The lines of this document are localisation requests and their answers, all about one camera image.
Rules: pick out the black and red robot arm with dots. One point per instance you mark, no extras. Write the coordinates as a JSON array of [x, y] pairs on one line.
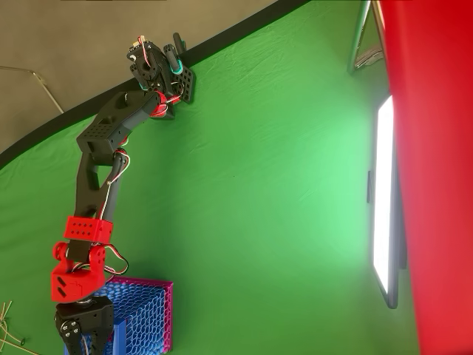
[[96, 133]]

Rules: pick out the blue and pink lattice basket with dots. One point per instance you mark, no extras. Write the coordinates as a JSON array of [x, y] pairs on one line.
[[148, 314]]

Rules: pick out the green table cloth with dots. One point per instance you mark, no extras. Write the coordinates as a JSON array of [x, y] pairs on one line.
[[258, 222]]

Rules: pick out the black perforated bit holder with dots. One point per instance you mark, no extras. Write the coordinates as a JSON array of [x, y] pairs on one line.
[[186, 83]]

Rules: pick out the red blurred panel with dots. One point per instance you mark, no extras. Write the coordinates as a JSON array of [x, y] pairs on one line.
[[436, 185]]

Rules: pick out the chrome tubular stand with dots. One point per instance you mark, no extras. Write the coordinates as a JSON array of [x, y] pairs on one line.
[[356, 37]]

